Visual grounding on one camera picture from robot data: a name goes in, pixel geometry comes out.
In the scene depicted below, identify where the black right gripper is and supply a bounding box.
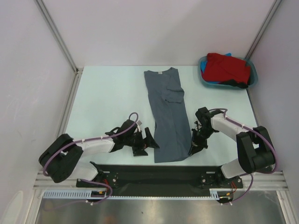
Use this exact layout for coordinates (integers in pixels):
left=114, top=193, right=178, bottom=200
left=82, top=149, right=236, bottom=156
left=189, top=126, right=215, bottom=156

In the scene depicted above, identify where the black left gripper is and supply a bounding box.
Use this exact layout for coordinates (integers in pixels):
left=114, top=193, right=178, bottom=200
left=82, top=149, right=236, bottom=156
left=124, top=127, right=159, bottom=156

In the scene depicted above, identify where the grey blue t shirt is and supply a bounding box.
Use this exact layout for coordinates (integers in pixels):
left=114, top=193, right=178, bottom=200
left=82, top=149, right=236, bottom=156
left=144, top=67, right=192, bottom=163

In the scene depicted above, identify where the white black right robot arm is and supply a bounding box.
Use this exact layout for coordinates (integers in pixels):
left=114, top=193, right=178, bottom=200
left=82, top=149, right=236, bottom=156
left=189, top=107, right=278, bottom=187

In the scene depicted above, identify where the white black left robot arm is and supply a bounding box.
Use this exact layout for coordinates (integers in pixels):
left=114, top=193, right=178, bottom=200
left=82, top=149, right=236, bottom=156
left=38, top=119, right=159, bottom=187

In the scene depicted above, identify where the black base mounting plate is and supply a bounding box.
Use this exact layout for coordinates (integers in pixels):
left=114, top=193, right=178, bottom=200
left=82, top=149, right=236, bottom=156
left=47, top=163, right=273, bottom=197

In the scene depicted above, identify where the black t shirt in basket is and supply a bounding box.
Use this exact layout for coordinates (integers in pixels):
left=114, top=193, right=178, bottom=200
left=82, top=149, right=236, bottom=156
left=220, top=62, right=257, bottom=89

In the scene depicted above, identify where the red t shirt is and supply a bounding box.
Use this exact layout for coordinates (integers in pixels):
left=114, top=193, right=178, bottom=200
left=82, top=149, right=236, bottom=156
left=202, top=53, right=250, bottom=84

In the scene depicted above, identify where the blue plastic basket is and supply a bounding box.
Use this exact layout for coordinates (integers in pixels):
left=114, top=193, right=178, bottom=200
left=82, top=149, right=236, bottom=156
left=198, top=53, right=258, bottom=89

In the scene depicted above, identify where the slotted grey cable duct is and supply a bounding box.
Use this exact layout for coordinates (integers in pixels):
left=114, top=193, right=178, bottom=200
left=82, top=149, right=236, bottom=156
left=43, top=189, right=228, bottom=201

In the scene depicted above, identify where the aluminium front frame rail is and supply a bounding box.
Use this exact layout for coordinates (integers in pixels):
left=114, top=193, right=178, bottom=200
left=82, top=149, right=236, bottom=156
left=33, top=172, right=288, bottom=190

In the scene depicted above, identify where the left aluminium corner post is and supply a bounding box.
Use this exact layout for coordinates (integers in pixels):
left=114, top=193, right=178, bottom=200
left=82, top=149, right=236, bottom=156
left=34, top=0, right=79, bottom=72

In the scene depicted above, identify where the aluminium corner post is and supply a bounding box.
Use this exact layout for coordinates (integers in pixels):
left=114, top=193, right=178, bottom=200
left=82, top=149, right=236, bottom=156
left=34, top=0, right=79, bottom=72
left=245, top=0, right=284, bottom=59

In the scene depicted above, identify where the right aluminium corner post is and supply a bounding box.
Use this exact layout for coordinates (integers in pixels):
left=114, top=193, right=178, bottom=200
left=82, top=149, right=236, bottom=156
left=245, top=0, right=284, bottom=59

